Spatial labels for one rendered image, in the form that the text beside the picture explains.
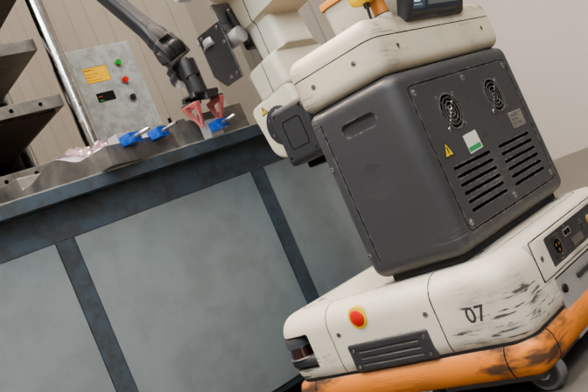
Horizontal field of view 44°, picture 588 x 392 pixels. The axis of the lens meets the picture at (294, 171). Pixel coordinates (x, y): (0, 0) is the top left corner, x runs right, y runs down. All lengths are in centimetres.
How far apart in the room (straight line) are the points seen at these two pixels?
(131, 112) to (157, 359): 142
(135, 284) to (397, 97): 88
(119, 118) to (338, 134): 167
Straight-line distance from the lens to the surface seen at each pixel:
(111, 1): 223
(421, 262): 153
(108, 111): 308
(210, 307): 204
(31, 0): 304
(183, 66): 215
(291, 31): 192
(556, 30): 351
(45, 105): 293
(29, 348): 185
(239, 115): 227
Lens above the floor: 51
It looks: 3 degrees up
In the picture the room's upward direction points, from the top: 24 degrees counter-clockwise
